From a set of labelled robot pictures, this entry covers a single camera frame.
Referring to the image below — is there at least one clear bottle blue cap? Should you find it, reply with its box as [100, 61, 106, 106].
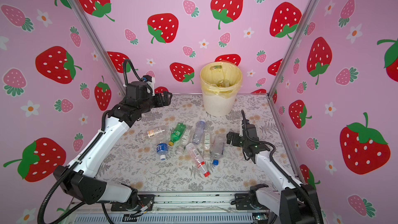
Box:
[211, 134, 226, 166]

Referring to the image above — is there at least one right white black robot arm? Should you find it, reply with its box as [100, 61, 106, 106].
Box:
[227, 120, 323, 224]

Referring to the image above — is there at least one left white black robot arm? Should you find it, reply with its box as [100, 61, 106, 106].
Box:
[37, 82, 173, 224]

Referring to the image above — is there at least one white bin with yellow liner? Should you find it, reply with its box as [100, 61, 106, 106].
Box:
[200, 62, 243, 117]

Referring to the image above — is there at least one clear bottle green white label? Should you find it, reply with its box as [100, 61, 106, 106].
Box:
[203, 132, 211, 161]

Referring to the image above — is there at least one green bottle yellow cap left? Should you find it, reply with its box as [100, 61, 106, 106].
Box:
[169, 122, 187, 146]

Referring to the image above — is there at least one clear bluish bottle upright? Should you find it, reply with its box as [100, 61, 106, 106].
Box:
[192, 120, 206, 145]

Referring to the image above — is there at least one clear bottle orange label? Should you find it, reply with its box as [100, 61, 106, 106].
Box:
[144, 125, 168, 141]

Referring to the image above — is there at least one clear bottle red cap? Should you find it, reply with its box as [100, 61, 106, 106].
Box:
[186, 143, 210, 177]

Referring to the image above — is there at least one small bottle blue label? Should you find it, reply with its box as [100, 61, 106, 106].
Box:
[157, 143, 169, 161]

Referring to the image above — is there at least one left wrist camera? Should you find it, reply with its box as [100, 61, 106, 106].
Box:
[142, 75, 155, 90]

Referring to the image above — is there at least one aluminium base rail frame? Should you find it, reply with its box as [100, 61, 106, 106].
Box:
[60, 190, 327, 224]

